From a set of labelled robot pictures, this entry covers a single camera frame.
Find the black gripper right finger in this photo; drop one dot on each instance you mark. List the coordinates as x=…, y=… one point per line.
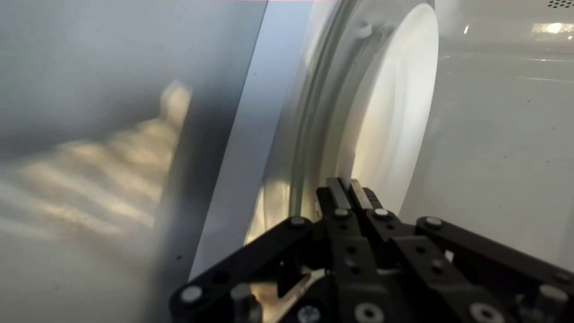
x=441, y=269

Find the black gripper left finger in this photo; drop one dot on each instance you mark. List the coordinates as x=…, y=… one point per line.
x=346, y=275

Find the white round plate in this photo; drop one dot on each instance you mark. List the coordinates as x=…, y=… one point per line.
x=400, y=100

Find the silver microwave oven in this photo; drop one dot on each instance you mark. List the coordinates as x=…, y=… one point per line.
x=508, y=149

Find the glass microwave turntable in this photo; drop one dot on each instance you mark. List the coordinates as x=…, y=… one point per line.
x=325, y=118

